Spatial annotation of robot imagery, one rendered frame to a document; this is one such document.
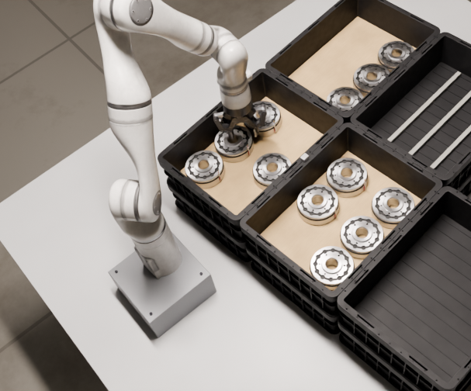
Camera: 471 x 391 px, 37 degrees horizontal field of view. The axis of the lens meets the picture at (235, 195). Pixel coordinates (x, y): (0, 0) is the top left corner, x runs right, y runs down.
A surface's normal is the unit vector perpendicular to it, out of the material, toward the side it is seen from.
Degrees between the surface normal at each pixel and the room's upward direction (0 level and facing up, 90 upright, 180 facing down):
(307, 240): 0
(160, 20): 81
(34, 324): 0
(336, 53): 0
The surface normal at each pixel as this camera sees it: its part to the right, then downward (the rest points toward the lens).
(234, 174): -0.14, -0.54
